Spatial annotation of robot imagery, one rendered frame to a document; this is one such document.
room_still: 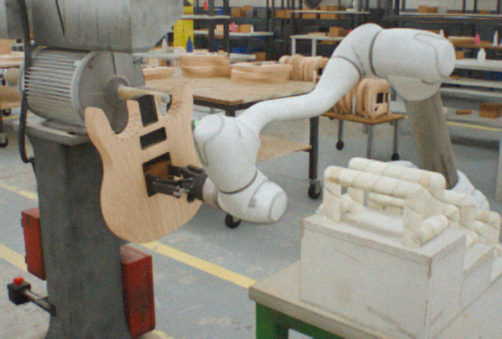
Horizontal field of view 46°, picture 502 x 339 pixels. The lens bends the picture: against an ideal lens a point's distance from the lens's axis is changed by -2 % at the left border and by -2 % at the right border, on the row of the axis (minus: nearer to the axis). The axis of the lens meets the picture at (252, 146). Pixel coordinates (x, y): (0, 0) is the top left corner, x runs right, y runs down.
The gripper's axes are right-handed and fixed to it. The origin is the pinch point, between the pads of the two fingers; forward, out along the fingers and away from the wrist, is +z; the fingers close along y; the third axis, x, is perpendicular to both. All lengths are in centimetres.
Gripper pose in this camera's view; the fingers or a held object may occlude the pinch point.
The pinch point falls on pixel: (160, 174)
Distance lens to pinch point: 164.8
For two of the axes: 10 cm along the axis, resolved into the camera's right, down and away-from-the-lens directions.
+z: -7.6, -1.5, 6.4
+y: 6.4, -3.3, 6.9
